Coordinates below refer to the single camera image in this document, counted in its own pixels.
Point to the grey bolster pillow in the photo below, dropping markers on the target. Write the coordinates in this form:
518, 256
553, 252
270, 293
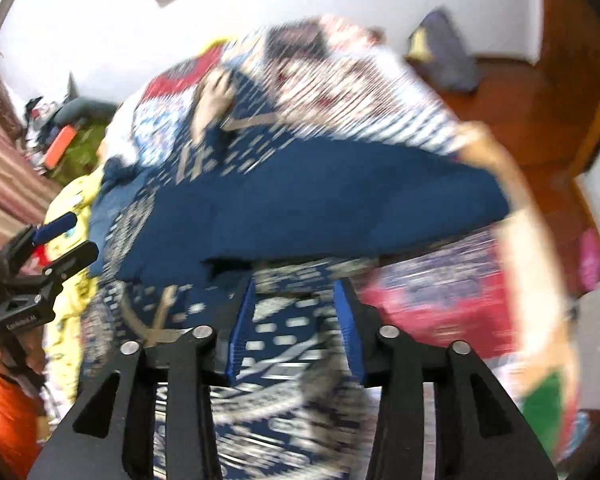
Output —
87, 108

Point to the yellow soft item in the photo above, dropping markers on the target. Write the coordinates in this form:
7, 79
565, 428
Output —
215, 44

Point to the person's left forearm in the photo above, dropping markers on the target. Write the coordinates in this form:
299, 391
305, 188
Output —
7, 410

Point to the patchwork printed blanket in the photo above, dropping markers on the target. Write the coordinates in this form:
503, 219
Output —
380, 85

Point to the person's left hand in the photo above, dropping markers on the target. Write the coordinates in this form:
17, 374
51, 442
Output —
32, 355

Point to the orange box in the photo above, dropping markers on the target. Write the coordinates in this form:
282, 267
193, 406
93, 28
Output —
60, 146

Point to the dark grey cloth bundle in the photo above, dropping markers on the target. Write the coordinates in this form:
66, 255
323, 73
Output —
447, 55

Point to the yellow cartoon cloth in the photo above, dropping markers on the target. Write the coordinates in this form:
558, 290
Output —
70, 310

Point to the green cloth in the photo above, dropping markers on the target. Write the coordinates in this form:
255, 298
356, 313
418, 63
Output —
87, 152

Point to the pile of mixed clutter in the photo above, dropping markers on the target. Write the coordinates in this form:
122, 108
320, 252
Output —
37, 125

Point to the striped brown curtain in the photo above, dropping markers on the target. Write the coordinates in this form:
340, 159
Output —
5, 170

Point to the blue patterned garment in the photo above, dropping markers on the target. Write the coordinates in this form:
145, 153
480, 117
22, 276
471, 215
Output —
305, 200

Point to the wooden door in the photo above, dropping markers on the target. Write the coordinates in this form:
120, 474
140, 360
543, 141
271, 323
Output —
592, 120

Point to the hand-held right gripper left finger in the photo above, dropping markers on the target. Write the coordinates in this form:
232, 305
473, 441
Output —
241, 330

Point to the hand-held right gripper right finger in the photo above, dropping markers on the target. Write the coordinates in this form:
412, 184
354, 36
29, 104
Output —
349, 332

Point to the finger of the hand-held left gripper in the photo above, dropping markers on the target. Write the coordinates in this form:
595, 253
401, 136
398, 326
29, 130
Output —
72, 257
55, 226

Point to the pink slipper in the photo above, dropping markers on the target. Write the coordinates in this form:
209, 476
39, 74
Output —
591, 257

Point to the white box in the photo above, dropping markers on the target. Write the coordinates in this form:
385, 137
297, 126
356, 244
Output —
597, 320

